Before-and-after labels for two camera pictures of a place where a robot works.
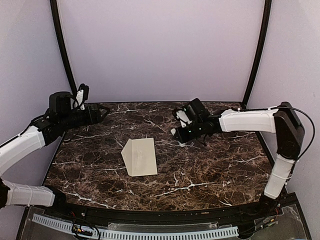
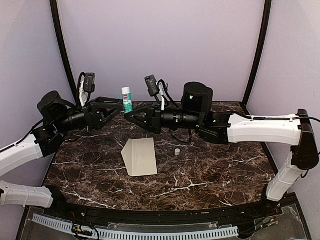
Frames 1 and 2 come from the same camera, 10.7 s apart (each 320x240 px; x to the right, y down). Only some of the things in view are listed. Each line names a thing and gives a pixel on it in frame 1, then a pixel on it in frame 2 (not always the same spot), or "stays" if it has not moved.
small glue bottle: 176,134 → 127,99
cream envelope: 139,157 stays
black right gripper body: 196,131 → 155,119
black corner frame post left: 54,6 stays
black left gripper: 96,118 → 93,114
